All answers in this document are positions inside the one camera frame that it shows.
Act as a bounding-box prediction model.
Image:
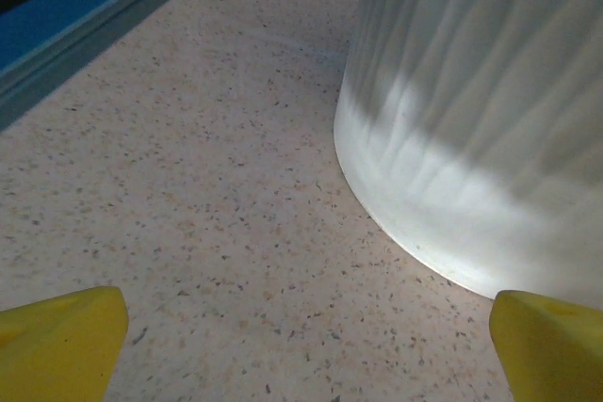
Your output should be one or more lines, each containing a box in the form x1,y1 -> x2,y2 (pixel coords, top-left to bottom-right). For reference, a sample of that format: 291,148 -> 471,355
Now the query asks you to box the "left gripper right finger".
489,289 -> 603,402

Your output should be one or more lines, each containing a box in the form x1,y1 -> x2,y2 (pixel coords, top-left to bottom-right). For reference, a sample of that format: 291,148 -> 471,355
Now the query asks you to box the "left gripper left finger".
0,285 -> 131,402

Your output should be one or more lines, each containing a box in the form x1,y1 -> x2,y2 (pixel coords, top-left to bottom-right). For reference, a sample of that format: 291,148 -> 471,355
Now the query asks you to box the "translucent white plastic bin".
332,0 -> 603,303

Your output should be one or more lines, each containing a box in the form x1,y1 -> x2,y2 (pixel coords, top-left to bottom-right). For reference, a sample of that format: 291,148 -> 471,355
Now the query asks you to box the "blue table edge strip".
0,0 -> 173,74

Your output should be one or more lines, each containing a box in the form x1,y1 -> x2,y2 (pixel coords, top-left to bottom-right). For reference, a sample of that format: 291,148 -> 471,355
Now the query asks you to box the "aluminium side rail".
0,0 -> 228,131

